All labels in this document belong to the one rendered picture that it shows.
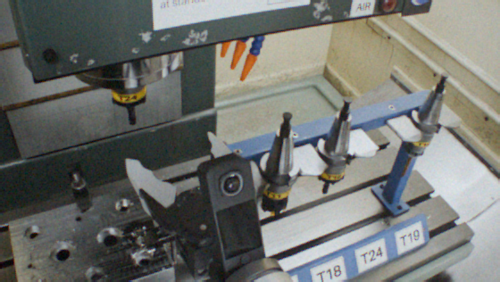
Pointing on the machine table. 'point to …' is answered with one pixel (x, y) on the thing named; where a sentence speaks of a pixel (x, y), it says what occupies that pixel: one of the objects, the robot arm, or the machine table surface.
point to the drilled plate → (89, 243)
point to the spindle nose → (131, 73)
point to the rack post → (394, 189)
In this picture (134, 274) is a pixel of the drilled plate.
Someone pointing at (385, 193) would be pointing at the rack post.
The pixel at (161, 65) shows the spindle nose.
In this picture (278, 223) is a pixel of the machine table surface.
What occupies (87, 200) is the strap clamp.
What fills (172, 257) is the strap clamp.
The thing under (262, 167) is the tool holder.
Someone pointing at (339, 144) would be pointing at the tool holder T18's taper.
